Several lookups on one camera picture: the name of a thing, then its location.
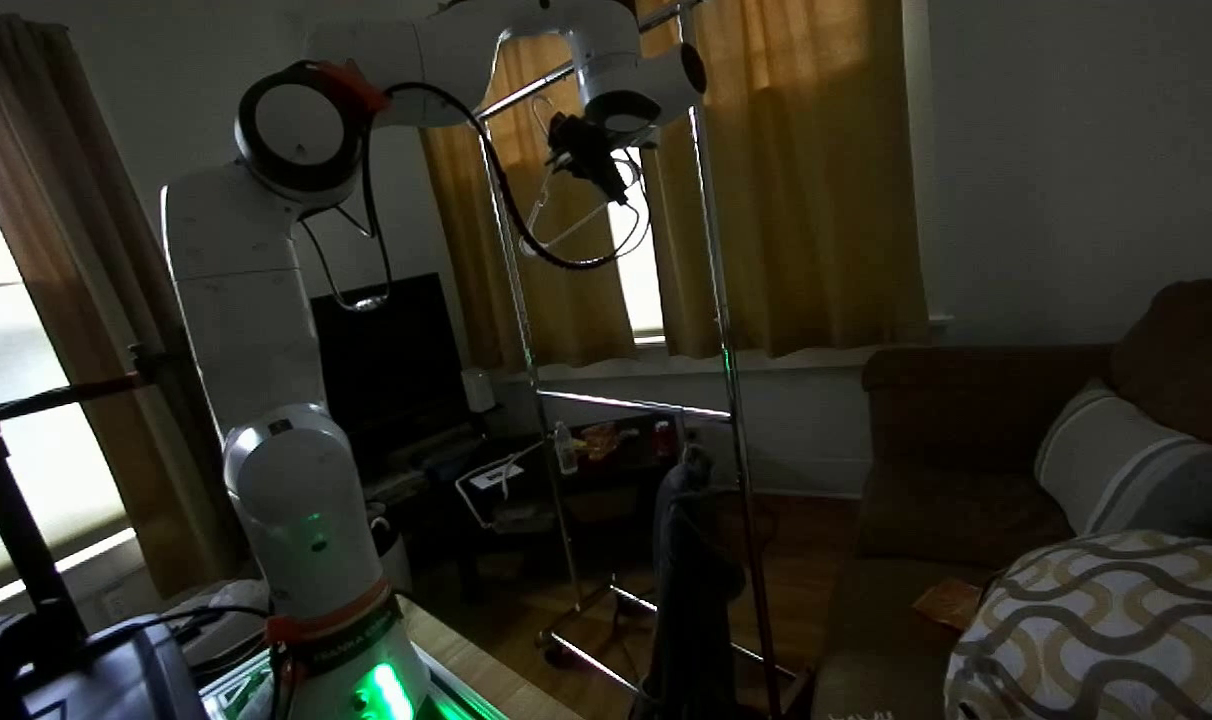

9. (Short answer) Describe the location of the brown side window curtain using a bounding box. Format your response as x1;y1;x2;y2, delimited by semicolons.
0;17;240;597

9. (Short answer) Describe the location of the mustard curtain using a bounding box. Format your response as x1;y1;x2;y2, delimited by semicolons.
642;0;927;357
422;80;627;368

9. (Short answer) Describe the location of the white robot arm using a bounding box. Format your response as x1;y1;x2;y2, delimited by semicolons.
161;0;706;720

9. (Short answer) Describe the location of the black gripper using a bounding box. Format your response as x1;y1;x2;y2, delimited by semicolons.
547;111;625;206

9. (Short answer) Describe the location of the brown sofa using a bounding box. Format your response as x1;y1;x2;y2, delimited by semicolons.
809;275;1212;720

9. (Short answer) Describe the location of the black television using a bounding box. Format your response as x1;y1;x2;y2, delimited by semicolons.
311;272;467;472

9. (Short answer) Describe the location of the black camera tripod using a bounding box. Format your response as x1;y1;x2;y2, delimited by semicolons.
0;376;206;720

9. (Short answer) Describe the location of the patterned beige pillow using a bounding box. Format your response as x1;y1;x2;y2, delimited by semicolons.
945;533;1212;720

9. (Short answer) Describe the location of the mustard curtain left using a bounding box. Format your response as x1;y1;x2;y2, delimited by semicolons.
422;80;627;368

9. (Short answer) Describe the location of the white plastic coat hanger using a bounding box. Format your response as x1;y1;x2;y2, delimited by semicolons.
519;152;651;272

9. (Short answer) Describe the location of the white striped cushion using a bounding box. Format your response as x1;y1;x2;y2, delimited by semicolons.
1033;386;1212;542

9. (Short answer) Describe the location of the mustard curtain right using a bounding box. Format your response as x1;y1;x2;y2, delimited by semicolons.
642;0;927;357

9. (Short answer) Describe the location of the silver clothes rack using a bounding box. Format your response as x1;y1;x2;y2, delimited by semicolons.
471;0;812;720

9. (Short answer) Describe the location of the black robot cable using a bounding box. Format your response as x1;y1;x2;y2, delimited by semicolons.
297;75;654;317

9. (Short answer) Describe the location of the dark grey hanging garment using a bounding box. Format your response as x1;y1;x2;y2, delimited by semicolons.
631;446;742;720

